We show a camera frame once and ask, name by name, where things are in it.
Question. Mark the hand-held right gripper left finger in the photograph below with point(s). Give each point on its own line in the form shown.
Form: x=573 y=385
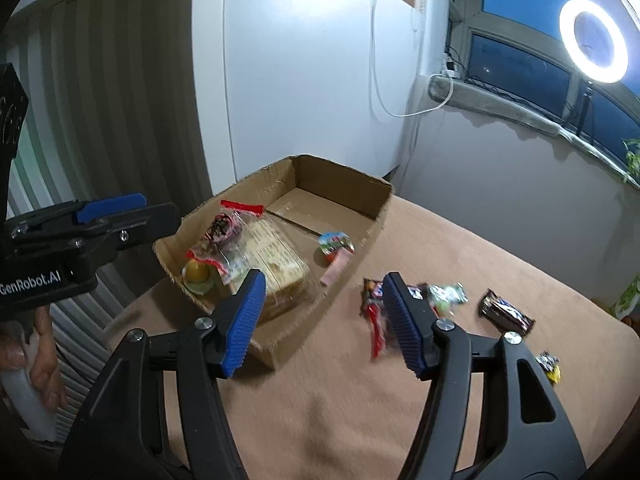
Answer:
x=245 y=320

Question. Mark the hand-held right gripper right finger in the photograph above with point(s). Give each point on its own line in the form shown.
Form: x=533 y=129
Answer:
x=405 y=325

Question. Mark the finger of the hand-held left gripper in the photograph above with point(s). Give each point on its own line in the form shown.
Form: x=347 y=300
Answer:
x=107 y=208
x=145 y=225

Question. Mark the red and blue snack packet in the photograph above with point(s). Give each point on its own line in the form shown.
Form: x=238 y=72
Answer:
x=375 y=320

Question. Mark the clear bag with red zip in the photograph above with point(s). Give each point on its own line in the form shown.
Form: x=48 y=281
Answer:
x=214 y=262
x=242 y=206

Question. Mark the bread loaf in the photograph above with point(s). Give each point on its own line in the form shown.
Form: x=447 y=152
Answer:
x=280 y=260

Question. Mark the pink snack stick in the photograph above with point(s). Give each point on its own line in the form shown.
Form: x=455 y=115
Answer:
x=336 y=270

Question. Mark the brown chocolate bar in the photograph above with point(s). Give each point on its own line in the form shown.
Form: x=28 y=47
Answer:
x=505 y=312

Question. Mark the small cup with colourful lid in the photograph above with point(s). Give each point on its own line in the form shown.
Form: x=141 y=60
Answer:
x=335 y=245

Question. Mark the cardboard box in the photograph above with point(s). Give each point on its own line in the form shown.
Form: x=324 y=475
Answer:
x=325 y=200

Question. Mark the person's left hand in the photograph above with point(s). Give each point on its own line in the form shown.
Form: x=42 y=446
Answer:
x=47 y=360

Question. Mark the dark green wrapped candy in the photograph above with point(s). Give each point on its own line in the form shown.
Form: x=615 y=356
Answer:
x=447 y=296

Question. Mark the ribbed grey panel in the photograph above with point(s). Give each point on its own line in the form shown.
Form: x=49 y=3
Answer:
x=100 y=110

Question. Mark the black and yellow candy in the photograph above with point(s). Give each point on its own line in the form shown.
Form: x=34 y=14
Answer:
x=549 y=364

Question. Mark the white cabinet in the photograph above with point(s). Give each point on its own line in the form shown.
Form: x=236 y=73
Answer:
x=300 y=85

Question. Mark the green printed carton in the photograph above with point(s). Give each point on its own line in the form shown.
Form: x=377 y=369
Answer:
x=630 y=295

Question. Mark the grey window sill cover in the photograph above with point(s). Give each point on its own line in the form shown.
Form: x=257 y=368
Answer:
x=480 y=100

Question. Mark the white power strip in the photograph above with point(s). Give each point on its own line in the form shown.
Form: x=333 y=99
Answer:
x=450 y=67

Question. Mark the potted green plant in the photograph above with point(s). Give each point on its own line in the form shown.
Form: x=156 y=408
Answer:
x=632 y=160

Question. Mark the window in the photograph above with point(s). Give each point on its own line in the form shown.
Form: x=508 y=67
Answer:
x=520 y=65

